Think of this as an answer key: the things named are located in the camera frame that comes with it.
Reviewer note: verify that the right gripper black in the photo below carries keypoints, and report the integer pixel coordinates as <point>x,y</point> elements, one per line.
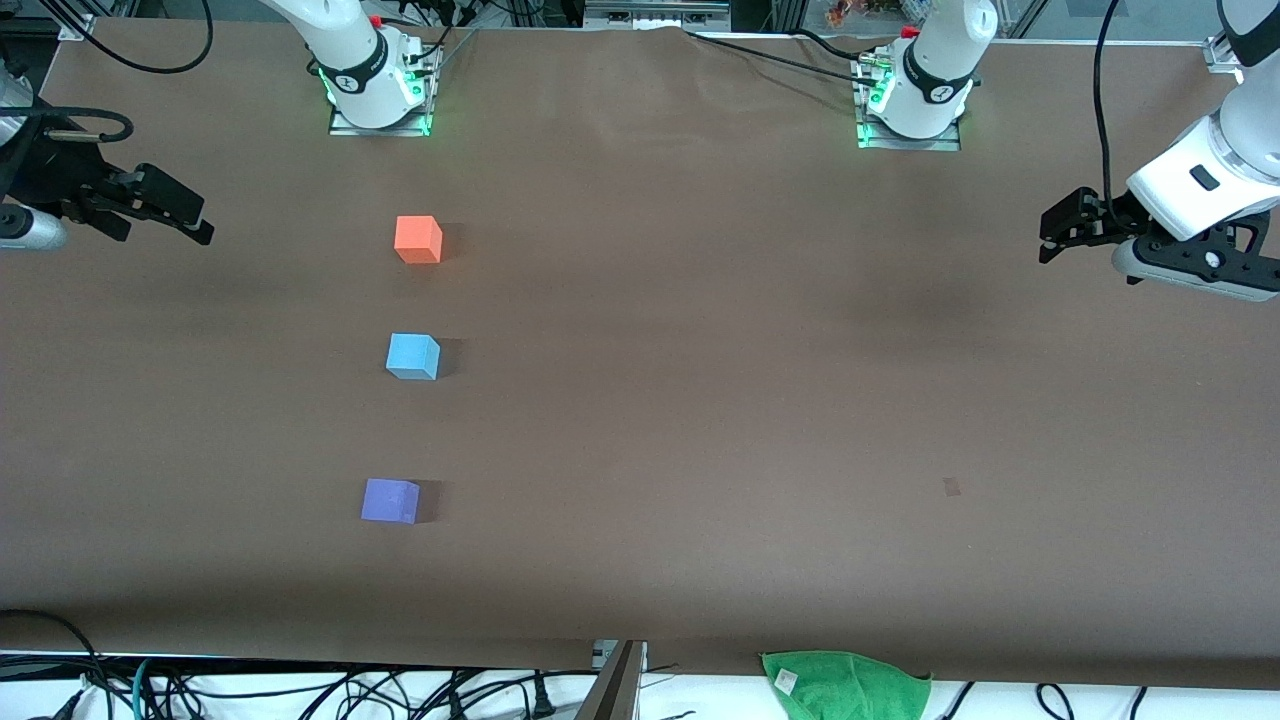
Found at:
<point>48,178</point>

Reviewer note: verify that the orange foam block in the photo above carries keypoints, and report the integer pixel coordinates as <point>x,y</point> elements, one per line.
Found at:
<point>418,240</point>

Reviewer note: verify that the green cloth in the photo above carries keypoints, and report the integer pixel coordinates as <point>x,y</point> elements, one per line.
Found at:
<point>850,690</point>

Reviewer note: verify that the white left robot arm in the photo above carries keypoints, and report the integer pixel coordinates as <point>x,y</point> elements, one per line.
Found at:
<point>940,60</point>

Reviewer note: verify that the black power plug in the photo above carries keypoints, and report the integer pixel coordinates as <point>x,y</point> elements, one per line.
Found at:
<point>543,697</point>

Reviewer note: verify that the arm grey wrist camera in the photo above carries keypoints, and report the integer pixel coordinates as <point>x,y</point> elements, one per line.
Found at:
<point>35,230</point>
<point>1125,262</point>

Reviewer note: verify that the metal corner bracket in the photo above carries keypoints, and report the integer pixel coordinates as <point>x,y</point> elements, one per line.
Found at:
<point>1217,55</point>

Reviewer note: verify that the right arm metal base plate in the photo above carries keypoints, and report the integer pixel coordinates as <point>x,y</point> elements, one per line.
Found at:
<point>350,130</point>

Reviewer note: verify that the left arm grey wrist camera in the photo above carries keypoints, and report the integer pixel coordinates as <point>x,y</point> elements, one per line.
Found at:
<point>1125,262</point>

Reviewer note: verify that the purple foam block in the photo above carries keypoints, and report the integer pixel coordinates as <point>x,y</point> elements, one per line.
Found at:
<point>388,500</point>

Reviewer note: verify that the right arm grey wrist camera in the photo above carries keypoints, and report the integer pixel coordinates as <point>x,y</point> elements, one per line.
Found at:
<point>35,230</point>

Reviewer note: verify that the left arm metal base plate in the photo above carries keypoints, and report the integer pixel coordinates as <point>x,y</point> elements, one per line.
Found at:
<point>915,143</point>

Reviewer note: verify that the aluminium frame rail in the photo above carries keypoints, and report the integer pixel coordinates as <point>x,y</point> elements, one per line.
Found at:
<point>655,12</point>

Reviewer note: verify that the brown table cover sheet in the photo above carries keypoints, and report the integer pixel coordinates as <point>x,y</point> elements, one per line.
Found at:
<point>640,400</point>

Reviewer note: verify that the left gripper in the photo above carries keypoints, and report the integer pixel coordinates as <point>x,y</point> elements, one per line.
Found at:
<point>1112,217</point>

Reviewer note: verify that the colourful background object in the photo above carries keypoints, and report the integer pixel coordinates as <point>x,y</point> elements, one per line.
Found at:
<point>845,12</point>

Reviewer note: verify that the grey metal post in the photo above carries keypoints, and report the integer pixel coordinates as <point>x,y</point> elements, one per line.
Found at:
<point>615,690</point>

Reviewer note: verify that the light blue foam block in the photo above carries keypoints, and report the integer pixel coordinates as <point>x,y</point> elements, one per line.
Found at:
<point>412,357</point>

